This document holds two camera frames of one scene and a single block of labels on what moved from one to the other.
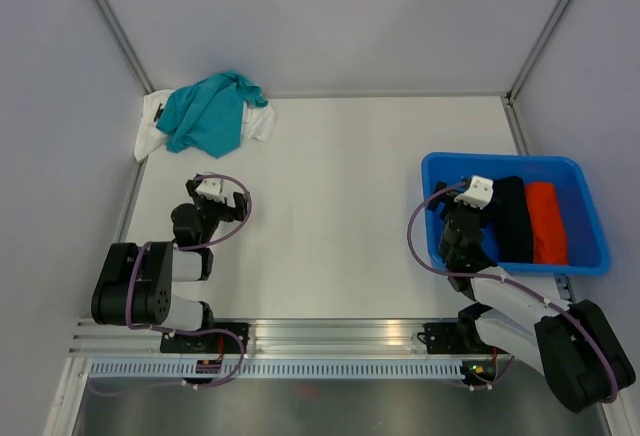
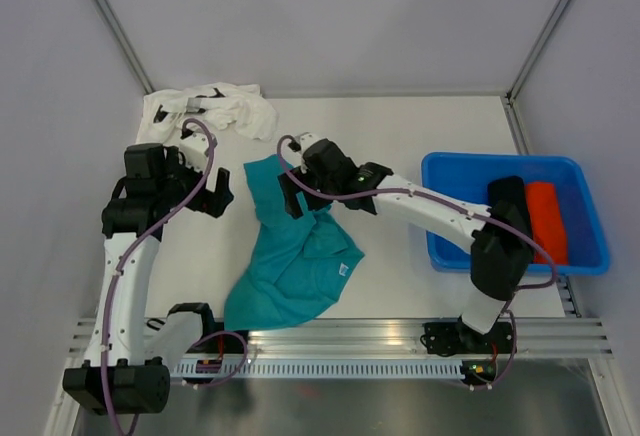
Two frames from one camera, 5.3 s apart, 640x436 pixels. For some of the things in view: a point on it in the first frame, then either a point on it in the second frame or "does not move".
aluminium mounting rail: x=292 y=337 does not move
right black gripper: x=484 y=215 → x=290 y=201
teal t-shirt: x=207 y=115 → x=297 y=266
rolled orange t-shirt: x=549 y=233 does not move
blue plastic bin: x=587 y=247 does not move
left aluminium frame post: x=114 y=22 does not move
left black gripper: x=229 y=213 → x=215 y=203
